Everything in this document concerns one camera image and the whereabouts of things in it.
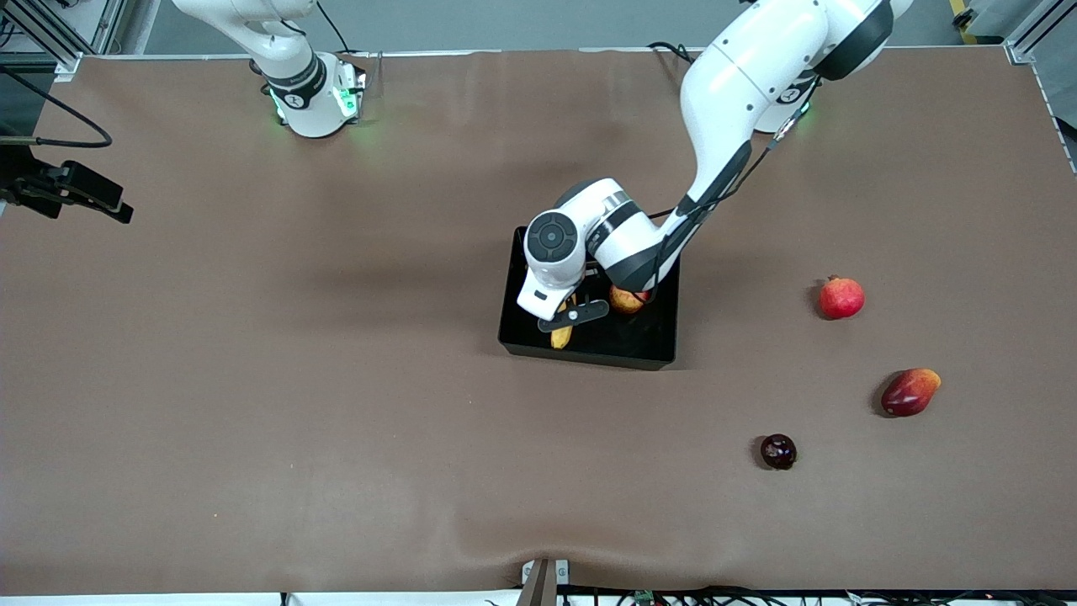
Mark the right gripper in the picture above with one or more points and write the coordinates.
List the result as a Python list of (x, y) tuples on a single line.
[(34, 187)]

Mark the yellow banana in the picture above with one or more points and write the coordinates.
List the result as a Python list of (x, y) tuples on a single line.
[(561, 337)]

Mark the red yellow apple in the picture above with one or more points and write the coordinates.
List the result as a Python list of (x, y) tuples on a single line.
[(624, 300)]

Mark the black plastic box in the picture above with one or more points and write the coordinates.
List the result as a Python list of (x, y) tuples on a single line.
[(623, 341)]

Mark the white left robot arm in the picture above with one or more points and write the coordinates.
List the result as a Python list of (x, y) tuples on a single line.
[(740, 84)]

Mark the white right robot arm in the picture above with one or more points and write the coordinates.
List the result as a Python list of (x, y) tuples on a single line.
[(294, 93)]

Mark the dark purple plum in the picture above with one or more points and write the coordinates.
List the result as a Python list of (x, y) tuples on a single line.
[(778, 452)]

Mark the red pomegranate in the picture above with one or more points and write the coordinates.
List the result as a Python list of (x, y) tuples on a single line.
[(841, 299)]

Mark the red yellow mango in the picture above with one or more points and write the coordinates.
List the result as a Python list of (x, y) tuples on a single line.
[(910, 393)]

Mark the aluminium frame profile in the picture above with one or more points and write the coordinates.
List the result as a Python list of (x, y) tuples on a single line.
[(1033, 29), (50, 42)]

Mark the metal table edge bracket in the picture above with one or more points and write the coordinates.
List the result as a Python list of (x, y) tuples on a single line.
[(543, 581)]

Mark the yellow black striped post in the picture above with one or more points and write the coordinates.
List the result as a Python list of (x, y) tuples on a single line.
[(959, 10)]

